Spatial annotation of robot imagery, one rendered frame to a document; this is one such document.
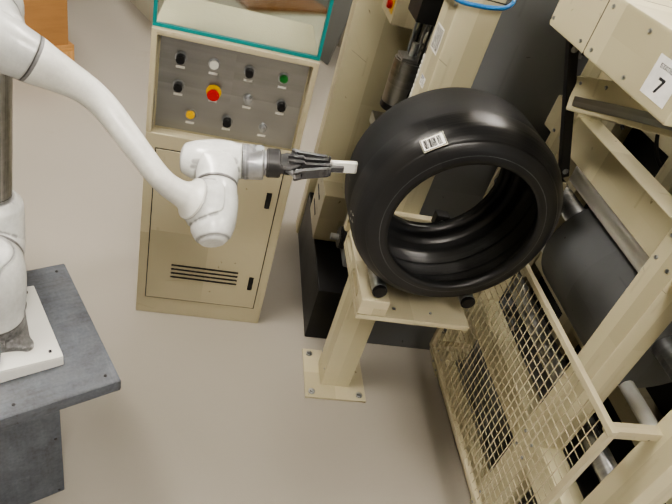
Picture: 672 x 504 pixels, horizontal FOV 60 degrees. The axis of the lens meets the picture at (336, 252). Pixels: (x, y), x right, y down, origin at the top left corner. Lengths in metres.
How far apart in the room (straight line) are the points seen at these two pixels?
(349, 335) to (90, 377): 1.07
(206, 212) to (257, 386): 1.29
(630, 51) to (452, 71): 0.53
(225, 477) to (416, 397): 0.93
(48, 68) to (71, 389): 0.80
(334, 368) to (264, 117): 1.07
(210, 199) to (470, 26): 0.87
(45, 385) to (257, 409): 1.02
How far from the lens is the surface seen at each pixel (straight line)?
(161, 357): 2.59
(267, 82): 2.14
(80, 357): 1.74
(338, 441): 2.46
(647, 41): 1.44
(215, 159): 1.47
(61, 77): 1.35
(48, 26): 4.70
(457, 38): 1.76
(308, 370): 2.63
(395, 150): 1.46
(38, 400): 1.66
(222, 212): 1.39
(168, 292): 2.66
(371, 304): 1.74
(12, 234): 1.72
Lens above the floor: 1.97
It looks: 37 degrees down
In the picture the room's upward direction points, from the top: 18 degrees clockwise
